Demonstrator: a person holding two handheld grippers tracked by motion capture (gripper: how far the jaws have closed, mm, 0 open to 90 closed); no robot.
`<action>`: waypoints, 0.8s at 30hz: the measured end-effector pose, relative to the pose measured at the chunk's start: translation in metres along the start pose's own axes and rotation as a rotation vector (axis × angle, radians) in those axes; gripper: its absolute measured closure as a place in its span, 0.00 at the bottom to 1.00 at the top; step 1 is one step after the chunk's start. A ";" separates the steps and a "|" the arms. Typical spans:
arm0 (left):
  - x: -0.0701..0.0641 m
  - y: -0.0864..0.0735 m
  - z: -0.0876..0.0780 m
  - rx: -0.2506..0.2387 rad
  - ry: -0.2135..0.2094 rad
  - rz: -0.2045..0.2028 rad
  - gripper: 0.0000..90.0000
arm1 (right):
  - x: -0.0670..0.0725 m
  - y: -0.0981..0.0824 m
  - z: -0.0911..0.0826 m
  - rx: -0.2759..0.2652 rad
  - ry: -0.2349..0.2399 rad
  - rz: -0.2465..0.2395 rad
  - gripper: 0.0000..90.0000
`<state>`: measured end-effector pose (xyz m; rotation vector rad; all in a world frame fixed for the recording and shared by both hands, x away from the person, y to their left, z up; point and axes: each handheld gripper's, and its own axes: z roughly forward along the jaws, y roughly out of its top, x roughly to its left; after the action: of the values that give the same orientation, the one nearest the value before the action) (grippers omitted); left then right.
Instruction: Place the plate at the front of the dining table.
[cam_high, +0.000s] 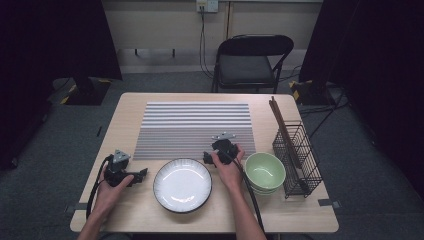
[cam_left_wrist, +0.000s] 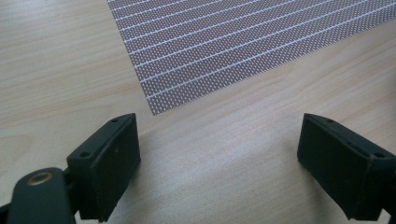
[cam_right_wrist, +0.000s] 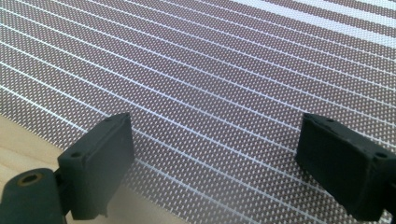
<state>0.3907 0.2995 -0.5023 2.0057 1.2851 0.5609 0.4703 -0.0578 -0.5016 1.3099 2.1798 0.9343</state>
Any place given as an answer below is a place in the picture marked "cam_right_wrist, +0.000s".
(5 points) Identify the brown white striped placemat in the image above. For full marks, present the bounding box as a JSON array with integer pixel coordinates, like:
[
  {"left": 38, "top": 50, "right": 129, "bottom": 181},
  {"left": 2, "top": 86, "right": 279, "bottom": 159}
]
[{"left": 0, "top": 0, "right": 396, "bottom": 224}]

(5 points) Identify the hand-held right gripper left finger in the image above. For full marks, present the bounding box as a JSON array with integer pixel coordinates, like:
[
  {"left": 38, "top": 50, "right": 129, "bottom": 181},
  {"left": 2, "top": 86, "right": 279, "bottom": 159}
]
[{"left": 57, "top": 112, "right": 135, "bottom": 221}]

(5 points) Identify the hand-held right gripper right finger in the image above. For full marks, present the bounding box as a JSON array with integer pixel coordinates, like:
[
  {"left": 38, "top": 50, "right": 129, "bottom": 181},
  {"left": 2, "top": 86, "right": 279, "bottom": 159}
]
[{"left": 294, "top": 112, "right": 390, "bottom": 222}]

